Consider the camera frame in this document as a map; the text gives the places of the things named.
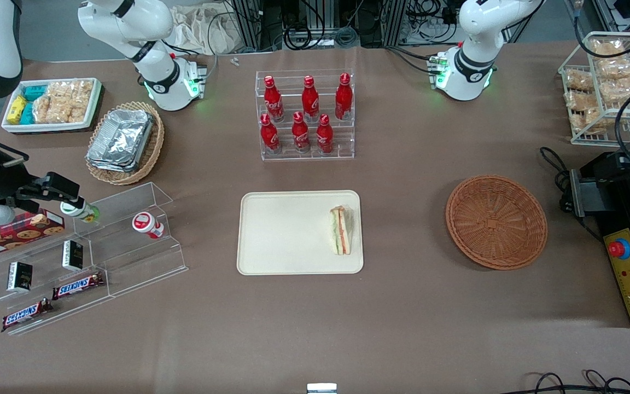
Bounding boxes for clear acrylic bottle stand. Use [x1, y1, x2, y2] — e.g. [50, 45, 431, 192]
[255, 68, 355, 161]

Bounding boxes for black floor cable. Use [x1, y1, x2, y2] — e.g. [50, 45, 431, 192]
[582, 369, 630, 394]
[514, 372, 568, 394]

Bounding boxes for round brown wicker basket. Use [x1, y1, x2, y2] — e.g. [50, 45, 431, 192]
[445, 174, 549, 271]

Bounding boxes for oval light wicker basket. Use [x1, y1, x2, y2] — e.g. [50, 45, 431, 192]
[85, 101, 165, 186]

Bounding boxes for beige plastic tray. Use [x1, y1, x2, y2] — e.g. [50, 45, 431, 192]
[237, 190, 364, 275]

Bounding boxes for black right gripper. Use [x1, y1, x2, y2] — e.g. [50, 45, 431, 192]
[0, 148, 81, 215]

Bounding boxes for black arm base cables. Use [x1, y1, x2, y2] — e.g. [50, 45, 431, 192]
[385, 44, 442, 75]

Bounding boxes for Snickers chocolate bar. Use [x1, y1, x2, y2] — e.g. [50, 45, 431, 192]
[52, 272, 106, 301]
[1, 298, 54, 333]

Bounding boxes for white rectangular snack bin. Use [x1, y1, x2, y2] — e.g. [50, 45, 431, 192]
[1, 78, 102, 134]

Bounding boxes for aluminium frame rack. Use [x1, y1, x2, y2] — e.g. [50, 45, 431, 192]
[230, 0, 410, 50]

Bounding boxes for triangular sandwich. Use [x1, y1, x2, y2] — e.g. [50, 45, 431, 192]
[329, 205, 353, 256]

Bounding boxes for red lidded cup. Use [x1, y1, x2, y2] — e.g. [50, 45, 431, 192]
[132, 212, 166, 240]

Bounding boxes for green sunflower lidded cup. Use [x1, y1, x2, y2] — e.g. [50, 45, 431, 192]
[60, 201, 100, 224]

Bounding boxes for red cola bottle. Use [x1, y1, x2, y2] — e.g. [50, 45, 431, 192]
[264, 76, 285, 122]
[316, 114, 334, 154]
[301, 76, 320, 122]
[292, 112, 311, 153]
[335, 73, 353, 121]
[260, 114, 281, 155]

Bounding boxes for red tartan cookie box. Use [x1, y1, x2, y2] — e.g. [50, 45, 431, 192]
[0, 209, 66, 261]

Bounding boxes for clear acrylic tiered stand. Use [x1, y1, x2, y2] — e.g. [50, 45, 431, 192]
[72, 182, 189, 299]
[0, 230, 112, 335]

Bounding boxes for beige cloth bag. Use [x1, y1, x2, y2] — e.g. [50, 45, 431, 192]
[168, 4, 244, 55]

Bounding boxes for black grey adapter box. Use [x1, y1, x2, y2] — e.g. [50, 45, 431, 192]
[569, 170, 604, 218]

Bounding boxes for white wire rack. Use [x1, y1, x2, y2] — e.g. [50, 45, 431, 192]
[558, 32, 630, 147]

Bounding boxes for yellow snack pack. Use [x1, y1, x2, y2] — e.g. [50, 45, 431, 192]
[8, 96, 27, 124]

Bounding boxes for black coiled cable bundle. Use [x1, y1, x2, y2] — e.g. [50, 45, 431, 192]
[284, 25, 359, 50]

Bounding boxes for aluminium foil container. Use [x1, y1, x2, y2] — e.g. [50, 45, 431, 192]
[86, 108, 154, 172]

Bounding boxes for clear bagged fried snack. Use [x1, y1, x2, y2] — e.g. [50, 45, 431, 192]
[599, 77, 630, 105]
[590, 39, 629, 60]
[565, 90, 595, 111]
[597, 57, 630, 79]
[571, 107, 605, 135]
[563, 68, 594, 91]

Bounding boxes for black looped table cable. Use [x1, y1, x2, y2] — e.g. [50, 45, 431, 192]
[539, 147, 581, 215]

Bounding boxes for small black carton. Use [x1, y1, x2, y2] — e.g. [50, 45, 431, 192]
[62, 240, 84, 272]
[7, 262, 34, 292]

